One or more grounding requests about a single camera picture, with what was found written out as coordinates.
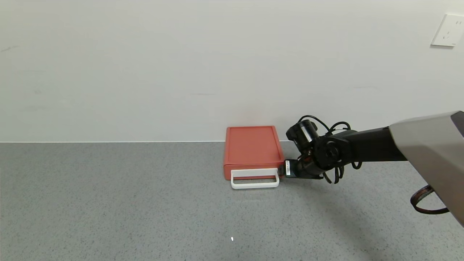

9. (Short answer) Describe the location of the brown ribbon cable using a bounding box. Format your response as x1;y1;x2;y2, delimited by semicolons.
410;185;450;215

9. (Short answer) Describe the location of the black camera cable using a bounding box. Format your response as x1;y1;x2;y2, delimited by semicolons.
297;115;352;136

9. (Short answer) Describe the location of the red drawer case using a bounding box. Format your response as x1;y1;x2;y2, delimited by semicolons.
223;126;285;181

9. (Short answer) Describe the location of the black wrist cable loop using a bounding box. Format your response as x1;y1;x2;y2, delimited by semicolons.
323;161;363;185

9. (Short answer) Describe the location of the red drawer with white handle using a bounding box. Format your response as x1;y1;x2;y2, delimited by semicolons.
224;163;285;190

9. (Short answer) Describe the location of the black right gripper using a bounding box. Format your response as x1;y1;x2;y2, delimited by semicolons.
278;159;315;179

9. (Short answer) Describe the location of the white wall socket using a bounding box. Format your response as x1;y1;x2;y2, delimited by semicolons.
431;14;464;47

